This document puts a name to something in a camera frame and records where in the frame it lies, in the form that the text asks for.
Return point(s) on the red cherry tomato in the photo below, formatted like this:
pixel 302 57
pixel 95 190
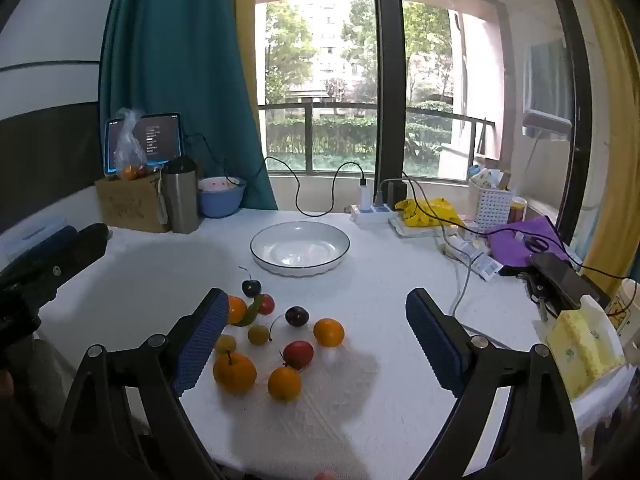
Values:
pixel 298 354
pixel 267 304

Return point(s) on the black power adapter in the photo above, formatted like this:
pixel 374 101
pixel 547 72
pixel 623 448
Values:
pixel 397 192

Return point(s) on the yellow printed plastic bag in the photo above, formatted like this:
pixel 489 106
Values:
pixel 430 211

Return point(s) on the white flat packet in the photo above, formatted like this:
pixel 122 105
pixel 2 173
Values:
pixel 420 231

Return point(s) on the blue and white tissue box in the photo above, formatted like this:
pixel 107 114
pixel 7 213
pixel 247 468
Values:
pixel 30 232

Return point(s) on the blue plastic bowl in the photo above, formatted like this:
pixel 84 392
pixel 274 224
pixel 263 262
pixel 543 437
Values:
pixel 220 205

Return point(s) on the tablet with dark screen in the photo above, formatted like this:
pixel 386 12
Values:
pixel 160 135

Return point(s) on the balcony railing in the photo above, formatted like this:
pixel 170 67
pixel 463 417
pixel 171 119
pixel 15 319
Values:
pixel 350 105

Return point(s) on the white plate with dark rim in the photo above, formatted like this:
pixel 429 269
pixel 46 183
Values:
pixel 300 247

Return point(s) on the large tangerine with stem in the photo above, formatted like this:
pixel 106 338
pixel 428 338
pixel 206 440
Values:
pixel 234 372

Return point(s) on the black phone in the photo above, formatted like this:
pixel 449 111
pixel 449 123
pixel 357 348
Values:
pixel 565 280

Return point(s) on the purple cloth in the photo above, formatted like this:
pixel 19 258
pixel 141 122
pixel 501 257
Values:
pixel 510 247

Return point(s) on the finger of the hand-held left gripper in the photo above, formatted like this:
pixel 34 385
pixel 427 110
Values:
pixel 85 247
pixel 47 242

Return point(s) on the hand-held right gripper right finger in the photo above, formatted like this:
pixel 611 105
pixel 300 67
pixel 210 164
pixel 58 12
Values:
pixel 432 345

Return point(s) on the white perforated basket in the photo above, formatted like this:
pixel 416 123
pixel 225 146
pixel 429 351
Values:
pixel 490 205

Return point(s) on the yellow tissue pack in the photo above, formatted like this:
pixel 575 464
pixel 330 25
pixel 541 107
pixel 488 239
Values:
pixel 582 350

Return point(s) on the black window frame post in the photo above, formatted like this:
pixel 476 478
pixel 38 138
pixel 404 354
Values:
pixel 575 110
pixel 387 85

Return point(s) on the dark plum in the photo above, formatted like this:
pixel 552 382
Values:
pixel 297 317

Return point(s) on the yellow-green round fruit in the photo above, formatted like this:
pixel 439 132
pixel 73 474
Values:
pixel 226 344
pixel 258 335

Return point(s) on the clear plastic bag of tangerines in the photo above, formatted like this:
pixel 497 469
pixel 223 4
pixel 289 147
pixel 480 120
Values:
pixel 131 160

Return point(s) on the white and pink bowl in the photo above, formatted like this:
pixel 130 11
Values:
pixel 215 185

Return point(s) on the brown cardboard box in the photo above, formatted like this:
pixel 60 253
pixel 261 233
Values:
pixel 130 205

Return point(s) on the white power strip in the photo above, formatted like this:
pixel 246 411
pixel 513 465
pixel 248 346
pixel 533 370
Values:
pixel 370 214

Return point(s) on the white tube packet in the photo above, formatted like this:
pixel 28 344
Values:
pixel 480 260

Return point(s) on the white charger plug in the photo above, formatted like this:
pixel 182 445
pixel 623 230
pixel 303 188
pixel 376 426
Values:
pixel 365 196

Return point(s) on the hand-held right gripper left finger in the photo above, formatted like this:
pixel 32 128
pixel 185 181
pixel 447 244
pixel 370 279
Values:
pixel 200 345

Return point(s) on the small orange jar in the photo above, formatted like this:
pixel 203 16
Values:
pixel 518 210

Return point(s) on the bunch of keys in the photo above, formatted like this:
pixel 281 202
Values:
pixel 537 292

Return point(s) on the stainless steel travel mug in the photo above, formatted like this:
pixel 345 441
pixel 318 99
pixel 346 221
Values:
pixel 180 200

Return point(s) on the yellow curtain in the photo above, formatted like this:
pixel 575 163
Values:
pixel 615 160
pixel 245 35

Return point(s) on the teal curtain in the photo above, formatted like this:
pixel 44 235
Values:
pixel 175 60

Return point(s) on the small dark cherry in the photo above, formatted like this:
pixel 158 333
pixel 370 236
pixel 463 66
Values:
pixel 251 288

